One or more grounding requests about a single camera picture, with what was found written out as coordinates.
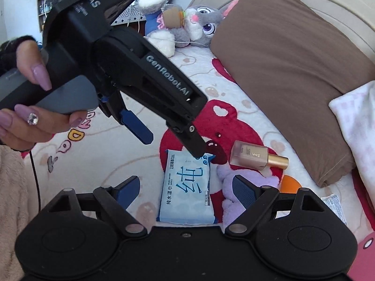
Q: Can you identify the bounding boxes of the beige bed headboard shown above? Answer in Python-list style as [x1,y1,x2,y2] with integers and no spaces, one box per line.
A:
[187,0,375,47]

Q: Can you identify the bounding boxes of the pink checked pillow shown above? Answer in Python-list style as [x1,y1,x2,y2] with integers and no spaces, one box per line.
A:
[328,80,375,211]

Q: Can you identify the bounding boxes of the pink box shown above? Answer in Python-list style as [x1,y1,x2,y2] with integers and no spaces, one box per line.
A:
[350,230,375,281]

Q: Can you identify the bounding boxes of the wooden bookshelf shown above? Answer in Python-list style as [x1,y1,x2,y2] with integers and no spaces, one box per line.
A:
[36,0,88,34]

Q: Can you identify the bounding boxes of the purple fluffy cloth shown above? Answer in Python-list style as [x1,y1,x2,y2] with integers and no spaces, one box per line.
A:
[217,165,283,226]

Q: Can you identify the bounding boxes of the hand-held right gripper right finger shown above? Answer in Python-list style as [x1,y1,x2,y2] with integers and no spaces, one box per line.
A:
[225,175,334,237]

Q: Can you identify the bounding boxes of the person's left hand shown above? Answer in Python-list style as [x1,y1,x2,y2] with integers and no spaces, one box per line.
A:
[0,39,86,153]

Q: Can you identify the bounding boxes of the printed white red blanket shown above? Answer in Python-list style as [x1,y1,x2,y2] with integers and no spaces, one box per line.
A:
[29,44,375,240]

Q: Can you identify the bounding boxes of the small white packet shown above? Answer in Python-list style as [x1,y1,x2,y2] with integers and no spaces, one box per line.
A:
[321,195,349,226]

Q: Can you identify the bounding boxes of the grey bunny plush toy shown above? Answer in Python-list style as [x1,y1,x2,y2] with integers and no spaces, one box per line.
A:
[138,0,236,57]

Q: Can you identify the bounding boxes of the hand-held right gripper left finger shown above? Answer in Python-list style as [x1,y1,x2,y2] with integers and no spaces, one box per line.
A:
[41,176,148,238]

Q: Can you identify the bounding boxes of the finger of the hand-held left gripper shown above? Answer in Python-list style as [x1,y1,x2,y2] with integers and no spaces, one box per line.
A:
[100,90,155,146]
[168,114,206,158]

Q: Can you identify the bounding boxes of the brown pillow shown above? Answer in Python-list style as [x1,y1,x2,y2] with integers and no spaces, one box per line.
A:
[210,0,375,188]

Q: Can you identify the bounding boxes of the beige fluffy blanket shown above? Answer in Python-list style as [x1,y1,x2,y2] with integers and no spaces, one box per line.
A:
[0,143,41,281]

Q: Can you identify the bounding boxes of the black cable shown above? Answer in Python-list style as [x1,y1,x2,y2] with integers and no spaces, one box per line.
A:
[28,149,41,213]

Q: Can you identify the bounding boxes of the beige foundation bottle gold cap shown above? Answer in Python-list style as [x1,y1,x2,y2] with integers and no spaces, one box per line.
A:
[229,140,289,170]

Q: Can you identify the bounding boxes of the light blue wet wipes pack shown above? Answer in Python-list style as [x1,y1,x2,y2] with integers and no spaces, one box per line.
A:
[157,149,219,225]

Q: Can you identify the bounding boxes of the grey patterned cushion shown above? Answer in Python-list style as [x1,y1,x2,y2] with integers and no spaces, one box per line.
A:
[111,1,147,27]

